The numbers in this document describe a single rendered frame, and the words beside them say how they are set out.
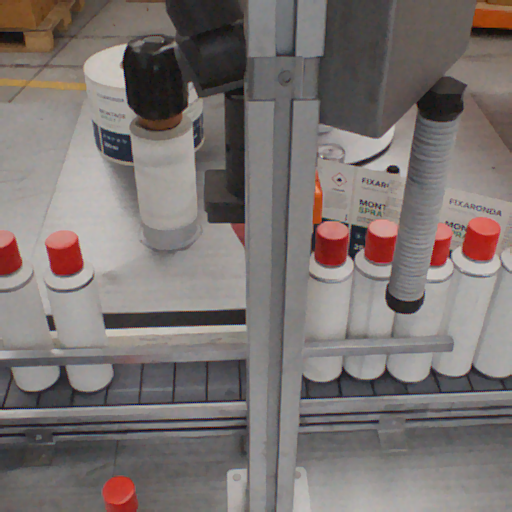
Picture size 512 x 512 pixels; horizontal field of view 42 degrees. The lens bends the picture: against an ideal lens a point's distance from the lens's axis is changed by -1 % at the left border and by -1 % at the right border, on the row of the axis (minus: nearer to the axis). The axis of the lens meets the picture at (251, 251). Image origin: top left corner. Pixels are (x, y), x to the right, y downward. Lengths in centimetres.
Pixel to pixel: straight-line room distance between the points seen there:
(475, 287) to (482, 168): 52
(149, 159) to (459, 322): 44
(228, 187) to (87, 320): 20
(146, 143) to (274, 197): 46
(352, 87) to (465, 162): 85
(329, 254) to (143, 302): 32
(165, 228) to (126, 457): 33
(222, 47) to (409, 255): 24
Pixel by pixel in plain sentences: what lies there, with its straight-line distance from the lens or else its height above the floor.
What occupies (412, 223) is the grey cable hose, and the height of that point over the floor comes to 117.
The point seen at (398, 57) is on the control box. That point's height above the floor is 134.
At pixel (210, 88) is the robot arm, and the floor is 122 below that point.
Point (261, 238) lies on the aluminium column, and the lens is 47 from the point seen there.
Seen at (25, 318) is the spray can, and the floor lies 100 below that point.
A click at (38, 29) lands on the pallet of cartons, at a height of 14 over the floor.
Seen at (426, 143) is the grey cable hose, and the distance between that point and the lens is 52.
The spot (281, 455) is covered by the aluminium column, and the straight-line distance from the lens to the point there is 66.
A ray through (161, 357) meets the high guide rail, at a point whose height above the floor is 96.
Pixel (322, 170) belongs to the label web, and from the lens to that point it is 85.
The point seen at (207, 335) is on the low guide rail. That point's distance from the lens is 81.
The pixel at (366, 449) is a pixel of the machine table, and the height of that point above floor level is 83.
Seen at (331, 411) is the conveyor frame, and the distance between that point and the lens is 79.
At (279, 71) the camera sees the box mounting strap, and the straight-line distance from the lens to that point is 41.
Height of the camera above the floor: 149
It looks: 38 degrees down
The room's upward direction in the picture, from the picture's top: straight up
